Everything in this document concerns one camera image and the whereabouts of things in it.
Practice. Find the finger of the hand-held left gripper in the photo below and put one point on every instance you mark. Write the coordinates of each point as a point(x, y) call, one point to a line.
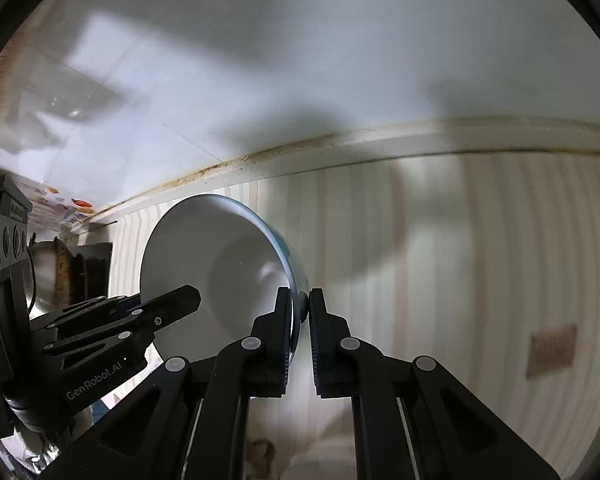
point(165, 307)
point(90, 307)

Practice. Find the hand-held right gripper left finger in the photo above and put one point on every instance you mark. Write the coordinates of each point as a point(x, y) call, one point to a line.
point(282, 332)

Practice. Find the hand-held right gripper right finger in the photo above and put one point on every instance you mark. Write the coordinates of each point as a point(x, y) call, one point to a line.
point(316, 340)

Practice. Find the white bowl blue floral print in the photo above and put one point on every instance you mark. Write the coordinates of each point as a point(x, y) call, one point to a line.
point(205, 260)

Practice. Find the black glass cooktop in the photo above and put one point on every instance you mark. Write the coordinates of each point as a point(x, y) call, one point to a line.
point(97, 270)

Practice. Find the colourful printed box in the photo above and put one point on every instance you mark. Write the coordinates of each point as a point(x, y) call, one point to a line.
point(55, 207)

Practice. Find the striped cat print tablecloth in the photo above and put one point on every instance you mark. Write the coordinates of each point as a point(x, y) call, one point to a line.
point(430, 260)

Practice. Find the brown square cloth tag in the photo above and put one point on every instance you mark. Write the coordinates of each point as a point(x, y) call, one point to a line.
point(552, 350)

